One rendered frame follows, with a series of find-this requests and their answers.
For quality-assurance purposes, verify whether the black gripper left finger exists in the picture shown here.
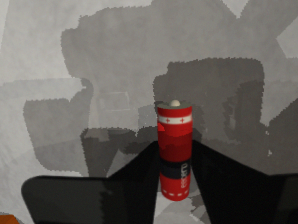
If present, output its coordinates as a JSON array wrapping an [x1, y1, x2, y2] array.
[[21, 141, 160, 224]]

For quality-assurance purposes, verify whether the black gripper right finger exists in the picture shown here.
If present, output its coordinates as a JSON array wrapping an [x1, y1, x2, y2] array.
[[191, 140, 298, 224]]

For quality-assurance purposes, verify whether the red cylindrical battery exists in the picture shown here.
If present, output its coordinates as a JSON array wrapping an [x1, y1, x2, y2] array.
[[157, 99, 193, 201]]

